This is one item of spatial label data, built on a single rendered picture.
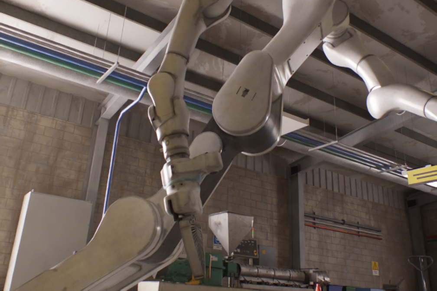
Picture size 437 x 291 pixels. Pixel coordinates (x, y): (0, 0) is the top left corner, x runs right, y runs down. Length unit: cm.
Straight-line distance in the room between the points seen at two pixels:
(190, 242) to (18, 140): 880
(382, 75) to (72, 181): 871
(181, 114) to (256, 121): 21
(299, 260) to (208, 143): 1156
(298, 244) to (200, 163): 1181
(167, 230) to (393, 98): 71
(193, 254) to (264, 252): 1096
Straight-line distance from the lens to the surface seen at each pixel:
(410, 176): 903
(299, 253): 1250
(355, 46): 146
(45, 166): 957
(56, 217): 876
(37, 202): 871
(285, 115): 621
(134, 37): 846
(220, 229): 890
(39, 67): 747
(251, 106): 109
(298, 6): 128
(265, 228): 1225
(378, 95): 132
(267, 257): 1189
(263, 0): 779
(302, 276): 1014
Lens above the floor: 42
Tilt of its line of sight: 23 degrees up
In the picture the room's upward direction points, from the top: 3 degrees clockwise
